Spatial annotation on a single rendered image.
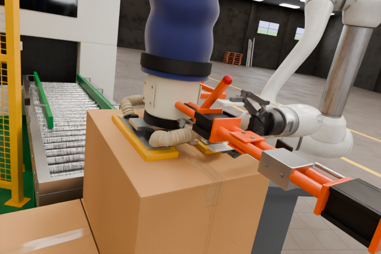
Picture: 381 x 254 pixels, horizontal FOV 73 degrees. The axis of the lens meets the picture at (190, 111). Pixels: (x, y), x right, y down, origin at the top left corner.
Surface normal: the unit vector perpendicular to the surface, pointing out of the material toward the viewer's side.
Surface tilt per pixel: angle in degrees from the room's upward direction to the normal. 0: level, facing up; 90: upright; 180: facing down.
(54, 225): 0
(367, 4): 104
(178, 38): 75
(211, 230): 90
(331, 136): 94
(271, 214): 90
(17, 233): 0
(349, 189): 0
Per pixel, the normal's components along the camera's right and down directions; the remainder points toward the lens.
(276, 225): 0.16, 0.29
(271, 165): -0.85, 0.01
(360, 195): 0.15, -0.95
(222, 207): 0.51, 0.30
